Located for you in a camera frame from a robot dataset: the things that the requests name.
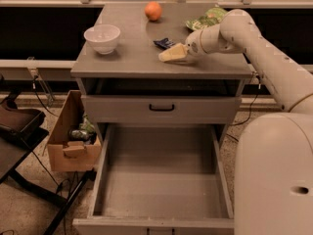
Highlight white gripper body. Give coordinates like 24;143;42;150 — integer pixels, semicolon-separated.
185;30;206;57

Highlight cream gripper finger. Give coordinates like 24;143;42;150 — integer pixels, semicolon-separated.
158;43;188;62

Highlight blue rxbar blueberry bar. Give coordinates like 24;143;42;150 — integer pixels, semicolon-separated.
154;37;175;50

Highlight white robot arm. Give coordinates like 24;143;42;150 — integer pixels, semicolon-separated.
158;9;313;235

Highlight grey drawer cabinet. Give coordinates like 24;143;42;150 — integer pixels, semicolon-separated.
71;2;251;141

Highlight closed grey top drawer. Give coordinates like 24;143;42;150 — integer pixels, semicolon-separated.
81;95;242;124

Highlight open grey middle drawer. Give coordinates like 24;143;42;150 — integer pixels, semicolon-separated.
73;124;234;235

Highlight green chip bag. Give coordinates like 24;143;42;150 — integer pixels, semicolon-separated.
185;7;227;31

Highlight orange fruit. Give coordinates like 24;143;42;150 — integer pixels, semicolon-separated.
145;1;162;22

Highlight white ceramic bowl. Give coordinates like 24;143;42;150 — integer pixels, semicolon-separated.
84;24;121;54

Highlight green items in box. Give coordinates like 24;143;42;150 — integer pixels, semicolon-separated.
68;114;97;144

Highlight open cardboard box left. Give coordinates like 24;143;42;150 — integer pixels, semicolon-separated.
47;90;101;172

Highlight dark chair on left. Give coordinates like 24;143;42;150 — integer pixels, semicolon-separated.
0;73;97;235

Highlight black drawer handle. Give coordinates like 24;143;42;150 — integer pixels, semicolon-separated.
149;104;175;112

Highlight black adapter cable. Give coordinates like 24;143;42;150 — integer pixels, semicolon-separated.
226;93;262;142

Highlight black cable on left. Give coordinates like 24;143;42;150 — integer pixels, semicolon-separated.
31;75;60;118

